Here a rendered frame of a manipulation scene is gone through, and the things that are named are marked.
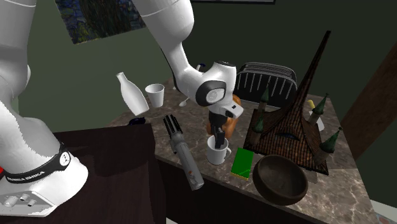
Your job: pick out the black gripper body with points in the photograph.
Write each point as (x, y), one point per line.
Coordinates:
(214, 122)

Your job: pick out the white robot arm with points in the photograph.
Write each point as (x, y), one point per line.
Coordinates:
(173, 52)

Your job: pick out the orange brown round thing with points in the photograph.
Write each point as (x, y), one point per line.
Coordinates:
(231, 125)

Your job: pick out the white mug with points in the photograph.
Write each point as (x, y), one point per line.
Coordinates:
(215, 156)

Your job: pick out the white spoon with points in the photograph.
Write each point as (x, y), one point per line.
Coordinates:
(183, 102)

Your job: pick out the grey and black sabre hilt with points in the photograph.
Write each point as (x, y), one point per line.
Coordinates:
(184, 155)

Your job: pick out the green book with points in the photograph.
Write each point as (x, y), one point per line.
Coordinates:
(242, 163)

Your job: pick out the black toaster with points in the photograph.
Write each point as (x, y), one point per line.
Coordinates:
(263, 83)

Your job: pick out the brown spired roof model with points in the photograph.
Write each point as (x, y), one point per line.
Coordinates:
(288, 133)

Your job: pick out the small dark blue thing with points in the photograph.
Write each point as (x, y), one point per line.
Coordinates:
(137, 121)

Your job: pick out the white bottle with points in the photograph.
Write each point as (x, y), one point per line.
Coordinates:
(133, 96)

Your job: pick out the dark brown bowl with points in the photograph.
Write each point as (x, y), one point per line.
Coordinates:
(279, 183)

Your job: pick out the white and yellow small container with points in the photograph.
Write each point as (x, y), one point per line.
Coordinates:
(319, 122)

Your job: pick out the dark robot stand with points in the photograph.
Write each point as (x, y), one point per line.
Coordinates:
(118, 173)

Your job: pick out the dark blue wall picture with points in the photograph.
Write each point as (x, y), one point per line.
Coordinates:
(99, 18)

